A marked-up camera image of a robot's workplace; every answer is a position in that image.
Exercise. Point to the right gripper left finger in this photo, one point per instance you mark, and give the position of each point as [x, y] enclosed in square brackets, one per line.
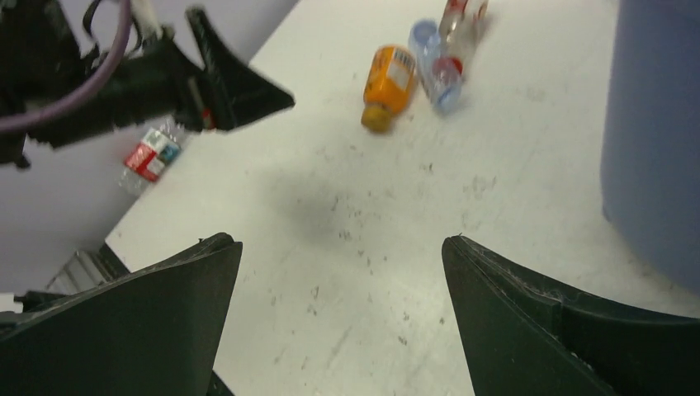
[155, 331]

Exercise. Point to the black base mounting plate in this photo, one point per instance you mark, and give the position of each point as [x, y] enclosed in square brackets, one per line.
[84, 270]

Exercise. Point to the red label small bottle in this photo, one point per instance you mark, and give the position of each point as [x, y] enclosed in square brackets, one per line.
[460, 29]

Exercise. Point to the crushed clear bottle blue cap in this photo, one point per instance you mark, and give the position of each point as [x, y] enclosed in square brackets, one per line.
[439, 75]

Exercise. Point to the red cap red label bottle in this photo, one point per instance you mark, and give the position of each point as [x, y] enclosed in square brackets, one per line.
[153, 155]

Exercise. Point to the orange juice bottle gold cap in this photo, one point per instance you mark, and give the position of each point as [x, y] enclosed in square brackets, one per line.
[389, 87]

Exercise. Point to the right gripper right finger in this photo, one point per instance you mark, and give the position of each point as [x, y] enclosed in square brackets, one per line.
[524, 333]

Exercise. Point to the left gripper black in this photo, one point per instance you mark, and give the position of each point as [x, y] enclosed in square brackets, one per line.
[228, 93]

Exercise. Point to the blue plastic bin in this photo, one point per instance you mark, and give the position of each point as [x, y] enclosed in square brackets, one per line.
[649, 168]

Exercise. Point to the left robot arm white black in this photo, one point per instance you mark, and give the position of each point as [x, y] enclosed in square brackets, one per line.
[54, 94]

